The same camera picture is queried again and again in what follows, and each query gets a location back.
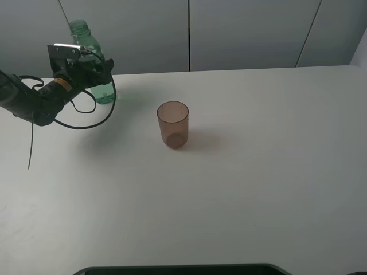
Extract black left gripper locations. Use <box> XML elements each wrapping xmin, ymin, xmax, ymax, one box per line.
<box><xmin>53</xmin><ymin>58</ymin><xmax>114</xmax><ymax>93</ymax></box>

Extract green transparent water bottle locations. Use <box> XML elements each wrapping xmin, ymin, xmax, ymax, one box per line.
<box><xmin>69</xmin><ymin>19</ymin><xmax>115</xmax><ymax>104</ymax></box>

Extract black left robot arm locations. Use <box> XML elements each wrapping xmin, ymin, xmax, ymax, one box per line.
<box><xmin>1</xmin><ymin>58</ymin><xmax>114</xmax><ymax>129</ymax></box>

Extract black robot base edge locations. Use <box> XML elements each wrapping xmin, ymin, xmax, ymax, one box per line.
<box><xmin>76</xmin><ymin>264</ymin><xmax>289</xmax><ymax>275</ymax></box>

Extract pink translucent plastic cup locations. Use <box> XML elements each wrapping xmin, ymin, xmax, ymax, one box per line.
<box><xmin>157</xmin><ymin>101</ymin><xmax>189</xmax><ymax>149</ymax></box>

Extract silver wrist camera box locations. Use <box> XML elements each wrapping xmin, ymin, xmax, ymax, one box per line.
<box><xmin>47</xmin><ymin>43</ymin><xmax>85</xmax><ymax>73</ymax></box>

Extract black camera cable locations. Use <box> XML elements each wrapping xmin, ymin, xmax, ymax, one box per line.
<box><xmin>27</xmin><ymin>49</ymin><xmax>117</xmax><ymax>170</ymax></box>

